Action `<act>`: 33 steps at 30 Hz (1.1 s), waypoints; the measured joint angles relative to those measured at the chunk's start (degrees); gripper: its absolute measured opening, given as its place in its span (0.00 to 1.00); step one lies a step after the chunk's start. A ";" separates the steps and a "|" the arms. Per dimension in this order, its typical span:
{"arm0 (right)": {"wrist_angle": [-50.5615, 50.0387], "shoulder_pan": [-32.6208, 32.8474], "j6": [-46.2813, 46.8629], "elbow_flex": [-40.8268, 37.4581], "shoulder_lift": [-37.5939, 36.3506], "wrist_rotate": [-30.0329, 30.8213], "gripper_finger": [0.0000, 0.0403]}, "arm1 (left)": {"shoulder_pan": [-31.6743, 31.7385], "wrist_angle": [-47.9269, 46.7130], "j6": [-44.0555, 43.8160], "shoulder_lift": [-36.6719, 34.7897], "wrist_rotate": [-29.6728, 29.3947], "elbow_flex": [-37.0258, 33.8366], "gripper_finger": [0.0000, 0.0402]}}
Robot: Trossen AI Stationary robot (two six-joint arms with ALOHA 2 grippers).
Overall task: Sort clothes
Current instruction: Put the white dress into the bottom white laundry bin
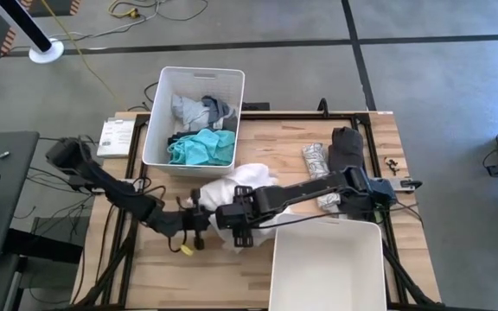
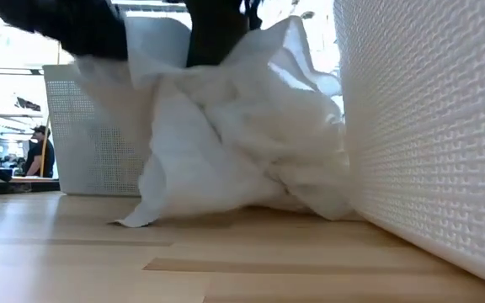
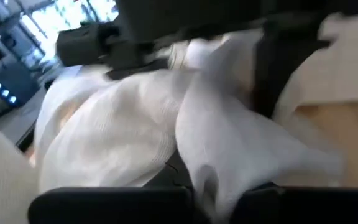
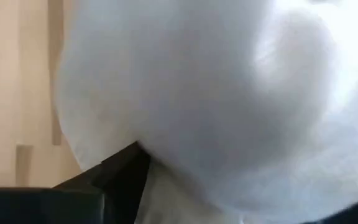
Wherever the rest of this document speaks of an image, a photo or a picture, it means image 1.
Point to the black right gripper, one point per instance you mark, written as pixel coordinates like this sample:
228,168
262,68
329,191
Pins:
244,216

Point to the black garment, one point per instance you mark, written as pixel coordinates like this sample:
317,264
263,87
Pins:
177,138

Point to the teal garment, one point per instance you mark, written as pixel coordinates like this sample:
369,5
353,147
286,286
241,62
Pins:
203,147

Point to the flat black box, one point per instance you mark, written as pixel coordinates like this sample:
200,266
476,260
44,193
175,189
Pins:
255,106

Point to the white crinkled garment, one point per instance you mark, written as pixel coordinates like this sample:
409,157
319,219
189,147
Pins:
253,175

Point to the small black brackets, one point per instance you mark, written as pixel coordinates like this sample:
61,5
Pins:
391,163

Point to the white leaf print cloth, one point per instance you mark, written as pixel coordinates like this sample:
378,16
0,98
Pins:
318,157

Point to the black aluminium table frame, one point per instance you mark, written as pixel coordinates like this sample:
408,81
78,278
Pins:
296,116

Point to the dark grey garment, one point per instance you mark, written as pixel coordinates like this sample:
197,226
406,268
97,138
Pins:
346,149

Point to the black clamp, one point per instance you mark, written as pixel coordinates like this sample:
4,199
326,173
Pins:
322,105

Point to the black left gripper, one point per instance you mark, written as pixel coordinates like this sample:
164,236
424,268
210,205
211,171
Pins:
198,220

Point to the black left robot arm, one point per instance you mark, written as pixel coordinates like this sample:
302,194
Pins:
115,190

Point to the light blue geometric patterned garment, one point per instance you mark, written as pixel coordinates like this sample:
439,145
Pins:
186,113

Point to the white perforated plastic basket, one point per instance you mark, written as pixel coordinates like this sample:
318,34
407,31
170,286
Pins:
197,82
327,268

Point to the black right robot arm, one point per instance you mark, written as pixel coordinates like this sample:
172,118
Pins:
309,192

